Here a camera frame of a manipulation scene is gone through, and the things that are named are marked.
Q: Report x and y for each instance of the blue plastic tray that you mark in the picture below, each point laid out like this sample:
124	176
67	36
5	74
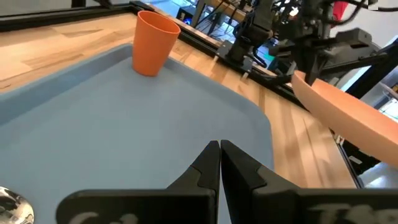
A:
109	124

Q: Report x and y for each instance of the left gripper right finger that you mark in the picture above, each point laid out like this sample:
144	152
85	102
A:
280	205

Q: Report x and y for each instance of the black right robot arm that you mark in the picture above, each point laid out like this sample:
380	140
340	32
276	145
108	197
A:
255	28

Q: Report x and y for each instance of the orange plastic cup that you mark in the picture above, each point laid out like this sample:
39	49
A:
154	43

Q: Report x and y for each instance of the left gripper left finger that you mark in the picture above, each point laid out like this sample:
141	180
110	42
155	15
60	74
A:
140	205

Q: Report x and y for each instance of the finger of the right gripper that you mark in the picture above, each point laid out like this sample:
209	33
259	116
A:
312	67

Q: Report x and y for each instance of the silver metal spoon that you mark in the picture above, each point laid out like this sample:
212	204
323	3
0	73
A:
14	208

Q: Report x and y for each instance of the orange round plate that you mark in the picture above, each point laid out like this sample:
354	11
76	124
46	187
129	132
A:
348	115

